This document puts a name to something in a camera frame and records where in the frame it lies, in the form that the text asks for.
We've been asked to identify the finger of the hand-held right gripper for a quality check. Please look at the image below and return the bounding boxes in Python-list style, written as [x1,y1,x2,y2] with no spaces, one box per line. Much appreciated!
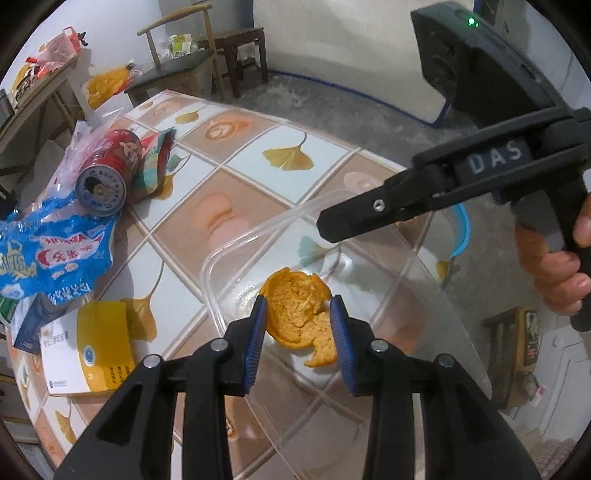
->
[317,154,458,244]

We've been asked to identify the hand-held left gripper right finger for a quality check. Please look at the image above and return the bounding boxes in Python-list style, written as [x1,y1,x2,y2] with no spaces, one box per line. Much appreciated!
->
[329,295,541,480]

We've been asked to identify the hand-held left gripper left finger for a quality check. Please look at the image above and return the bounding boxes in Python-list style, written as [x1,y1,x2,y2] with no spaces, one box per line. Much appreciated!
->
[54,294,269,480]

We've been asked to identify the orange peel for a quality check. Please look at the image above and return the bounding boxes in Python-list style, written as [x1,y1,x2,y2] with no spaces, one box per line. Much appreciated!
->
[259,268,340,369]

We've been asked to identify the clear plastic container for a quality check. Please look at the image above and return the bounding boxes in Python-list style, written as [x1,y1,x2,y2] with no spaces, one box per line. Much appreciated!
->
[201,187,492,480]

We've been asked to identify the person's right hand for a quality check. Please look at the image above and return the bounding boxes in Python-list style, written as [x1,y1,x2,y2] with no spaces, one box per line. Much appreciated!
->
[515,190,591,318]

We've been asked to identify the blue plastic rim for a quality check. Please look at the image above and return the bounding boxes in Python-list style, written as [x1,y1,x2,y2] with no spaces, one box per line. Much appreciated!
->
[443,203,472,259]

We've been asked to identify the white yellow cardboard box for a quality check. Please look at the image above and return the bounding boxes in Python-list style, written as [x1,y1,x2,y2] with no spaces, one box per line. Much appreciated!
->
[39,300,137,397]

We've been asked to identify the small wooden stool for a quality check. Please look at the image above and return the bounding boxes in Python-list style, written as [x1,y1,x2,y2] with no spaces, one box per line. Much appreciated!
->
[482,307,539,410]

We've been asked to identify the red teal snack packet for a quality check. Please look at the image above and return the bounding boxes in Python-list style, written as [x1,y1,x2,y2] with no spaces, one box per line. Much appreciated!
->
[127,128,178,204]

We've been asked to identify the dark wooden stool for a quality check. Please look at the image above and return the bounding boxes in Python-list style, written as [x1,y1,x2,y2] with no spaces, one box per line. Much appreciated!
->
[201,27,269,99]

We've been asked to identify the white panelled cabinet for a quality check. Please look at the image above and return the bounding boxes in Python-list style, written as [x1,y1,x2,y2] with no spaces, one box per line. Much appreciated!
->
[522,318,591,441]

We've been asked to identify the dark blue packet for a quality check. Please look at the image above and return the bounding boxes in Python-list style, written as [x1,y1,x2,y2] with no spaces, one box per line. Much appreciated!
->
[11,295,65,355]

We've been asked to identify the blue snack bag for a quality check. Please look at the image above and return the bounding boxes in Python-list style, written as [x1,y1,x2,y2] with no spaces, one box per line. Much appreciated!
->
[0,191,121,315]

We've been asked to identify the red drink can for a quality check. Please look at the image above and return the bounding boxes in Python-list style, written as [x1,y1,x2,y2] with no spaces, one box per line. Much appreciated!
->
[75,129,144,217]

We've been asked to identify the wooden armchair with dark seat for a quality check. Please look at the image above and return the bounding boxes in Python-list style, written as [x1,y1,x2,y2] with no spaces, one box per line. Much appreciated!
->
[124,0,218,108]

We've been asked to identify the white cartons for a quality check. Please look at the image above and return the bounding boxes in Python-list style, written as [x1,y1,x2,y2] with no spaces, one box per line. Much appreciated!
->
[159,36,195,61]

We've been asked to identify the clear plastic bag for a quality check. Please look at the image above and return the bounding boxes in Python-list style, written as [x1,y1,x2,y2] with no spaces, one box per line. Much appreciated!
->
[46,121,158,217]

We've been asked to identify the orange plastic bag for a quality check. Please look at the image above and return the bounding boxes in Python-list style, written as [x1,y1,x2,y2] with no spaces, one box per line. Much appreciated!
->
[87,65,132,110]

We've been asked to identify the wooden side table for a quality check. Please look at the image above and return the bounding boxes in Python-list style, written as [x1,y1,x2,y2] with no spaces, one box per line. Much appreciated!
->
[0,55,90,153]

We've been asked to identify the red white plastic bag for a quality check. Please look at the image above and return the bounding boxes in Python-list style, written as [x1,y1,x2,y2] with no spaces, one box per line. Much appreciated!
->
[25,27,87,77]

